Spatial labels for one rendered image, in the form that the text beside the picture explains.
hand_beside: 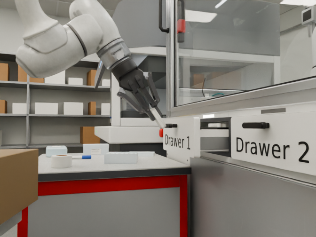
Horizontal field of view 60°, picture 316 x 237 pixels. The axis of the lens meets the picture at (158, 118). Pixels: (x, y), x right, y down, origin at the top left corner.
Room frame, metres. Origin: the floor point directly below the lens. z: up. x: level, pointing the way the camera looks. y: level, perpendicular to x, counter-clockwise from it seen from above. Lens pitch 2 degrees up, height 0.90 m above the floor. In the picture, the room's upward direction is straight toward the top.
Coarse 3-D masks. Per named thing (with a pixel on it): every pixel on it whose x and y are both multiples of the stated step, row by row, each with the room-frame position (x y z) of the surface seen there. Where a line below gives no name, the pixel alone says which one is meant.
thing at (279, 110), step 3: (279, 108) 0.58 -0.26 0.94; (282, 108) 0.57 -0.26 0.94; (285, 108) 0.56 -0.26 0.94; (261, 111) 0.63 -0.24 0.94; (264, 111) 0.62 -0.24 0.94; (267, 111) 0.61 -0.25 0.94; (270, 111) 0.60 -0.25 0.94; (273, 111) 0.59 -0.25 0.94; (276, 111) 0.58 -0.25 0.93; (279, 111) 0.58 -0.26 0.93; (282, 111) 0.57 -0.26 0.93; (285, 111) 0.56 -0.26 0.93
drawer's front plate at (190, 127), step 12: (168, 120) 0.95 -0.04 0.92; (180, 120) 0.83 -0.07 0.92; (192, 120) 0.74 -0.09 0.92; (168, 132) 0.95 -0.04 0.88; (180, 132) 0.83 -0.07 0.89; (192, 132) 0.74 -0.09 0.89; (168, 144) 0.95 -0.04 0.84; (180, 144) 0.84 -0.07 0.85; (192, 144) 0.74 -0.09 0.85; (192, 156) 0.74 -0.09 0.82
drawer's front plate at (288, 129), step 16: (304, 112) 0.49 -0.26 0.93; (240, 128) 0.69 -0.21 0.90; (272, 128) 0.57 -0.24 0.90; (288, 128) 0.53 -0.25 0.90; (304, 128) 0.49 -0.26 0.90; (240, 144) 0.69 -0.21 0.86; (256, 144) 0.62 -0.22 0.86; (272, 144) 0.57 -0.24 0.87; (288, 144) 0.53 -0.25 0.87; (304, 144) 0.49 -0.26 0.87; (256, 160) 0.63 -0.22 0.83; (272, 160) 0.57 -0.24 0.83; (288, 160) 0.53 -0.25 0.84
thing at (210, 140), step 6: (204, 132) 0.76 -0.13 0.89; (210, 132) 0.76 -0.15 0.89; (216, 132) 0.77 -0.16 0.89; (222, 132) 0.77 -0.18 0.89; (228, 132) 0.78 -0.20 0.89; (204, 138) 0.76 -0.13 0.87; (210, 138) 0.76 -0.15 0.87; (216, 138) 0.77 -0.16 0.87; (222, 138) 0.77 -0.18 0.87; (228, 138) 0.78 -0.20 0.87; (204, 144) 0.76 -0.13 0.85; (210, 144) 0.76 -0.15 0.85; (216, 144) 0.77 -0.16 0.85; (222, 144) 0.77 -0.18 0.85; (228, 144) 0.78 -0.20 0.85; (204, 150) 0.76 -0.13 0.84; (210, 150) 0.76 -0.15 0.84; (216, 150) 0.77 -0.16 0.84; (222, 150) 0.77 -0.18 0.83; (228, 150) 0.78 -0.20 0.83
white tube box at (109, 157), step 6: (108, 156) 1.05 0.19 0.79; (114, 156) 1.06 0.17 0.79; (120, 156) 1.06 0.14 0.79; (126, 156) 1.06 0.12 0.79; (132, 156) 1.06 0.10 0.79; (108, 162) 1.06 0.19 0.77; (114, 162) 1.06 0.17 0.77; (120, 162) 1.06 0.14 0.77; (126, 162) 1.06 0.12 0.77; (132, 162) 1.06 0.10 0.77
